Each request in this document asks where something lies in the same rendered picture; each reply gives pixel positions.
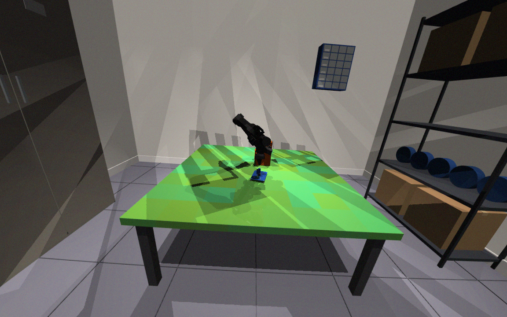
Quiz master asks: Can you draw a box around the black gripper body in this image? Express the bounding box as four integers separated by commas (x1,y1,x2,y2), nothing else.
255,143,265,159

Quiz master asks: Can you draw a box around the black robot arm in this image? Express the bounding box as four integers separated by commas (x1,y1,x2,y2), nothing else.
233,113,272,155

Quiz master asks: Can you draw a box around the blue circuit board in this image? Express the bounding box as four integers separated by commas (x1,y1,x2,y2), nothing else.
251,168,267,181

